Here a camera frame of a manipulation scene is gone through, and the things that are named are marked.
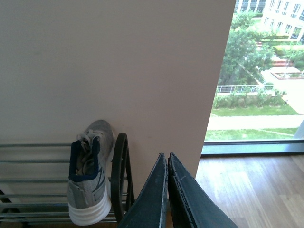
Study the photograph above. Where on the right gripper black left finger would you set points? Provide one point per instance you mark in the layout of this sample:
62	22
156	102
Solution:
150	208

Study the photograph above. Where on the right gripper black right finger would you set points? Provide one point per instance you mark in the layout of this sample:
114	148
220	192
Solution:
190	206

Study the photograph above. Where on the black metal shoe rack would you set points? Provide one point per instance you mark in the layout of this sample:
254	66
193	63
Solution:
33	184

